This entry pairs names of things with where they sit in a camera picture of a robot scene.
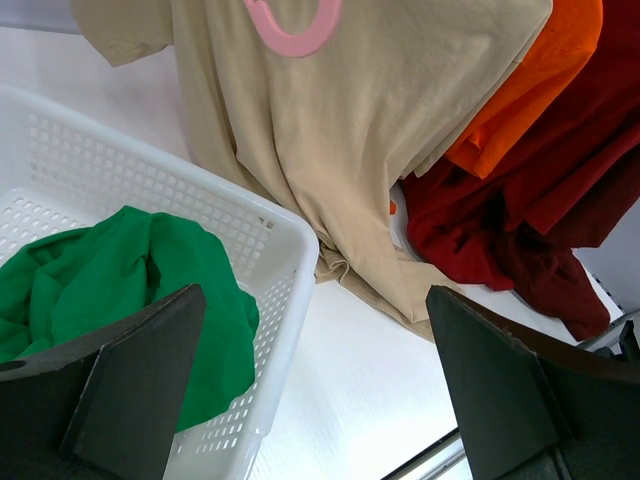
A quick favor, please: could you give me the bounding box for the white plastic basket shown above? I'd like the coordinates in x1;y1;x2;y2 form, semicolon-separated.
1;86;318;479

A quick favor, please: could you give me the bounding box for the beige t shirt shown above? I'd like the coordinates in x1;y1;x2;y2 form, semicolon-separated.
71;1;552;339

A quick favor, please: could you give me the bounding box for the orange t shirt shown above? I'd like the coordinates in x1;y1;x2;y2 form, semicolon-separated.
388;0;605;216

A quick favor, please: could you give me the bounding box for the pink plastic hanger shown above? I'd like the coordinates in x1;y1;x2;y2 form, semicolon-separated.
243;0;343;58

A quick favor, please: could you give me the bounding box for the dark maroon t shirt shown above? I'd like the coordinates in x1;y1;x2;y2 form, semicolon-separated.
494;159;639;340

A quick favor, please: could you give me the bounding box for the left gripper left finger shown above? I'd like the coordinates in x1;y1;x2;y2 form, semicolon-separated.
1;284;206;479

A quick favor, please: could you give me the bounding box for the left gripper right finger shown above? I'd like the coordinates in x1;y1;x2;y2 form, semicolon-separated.
426;286;639;479

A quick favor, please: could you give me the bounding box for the green t shirt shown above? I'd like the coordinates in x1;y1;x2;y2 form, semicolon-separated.
1;206;260;431

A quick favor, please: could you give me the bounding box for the red t shirt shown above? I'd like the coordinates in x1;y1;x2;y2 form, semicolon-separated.
403;1;639;291

